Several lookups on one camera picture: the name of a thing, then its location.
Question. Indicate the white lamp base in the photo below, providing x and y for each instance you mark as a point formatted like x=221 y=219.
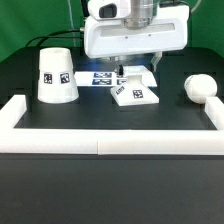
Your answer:
x=136 y=89

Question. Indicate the white marker sheet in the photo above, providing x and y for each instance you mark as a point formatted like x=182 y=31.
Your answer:
x=86 y=78

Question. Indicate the white lamp shade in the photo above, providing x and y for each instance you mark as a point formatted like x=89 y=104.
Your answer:
x=56 y=82

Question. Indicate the white lamp bulb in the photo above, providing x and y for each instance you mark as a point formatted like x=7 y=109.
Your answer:
x=200 y=86

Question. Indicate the white U-shaped fence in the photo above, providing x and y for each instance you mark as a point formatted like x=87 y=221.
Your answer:
x=101 y=142

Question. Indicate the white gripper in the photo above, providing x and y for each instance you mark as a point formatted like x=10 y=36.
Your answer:
x=130 y=27

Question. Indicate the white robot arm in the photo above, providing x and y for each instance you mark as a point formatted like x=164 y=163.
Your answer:
x=87 y=6

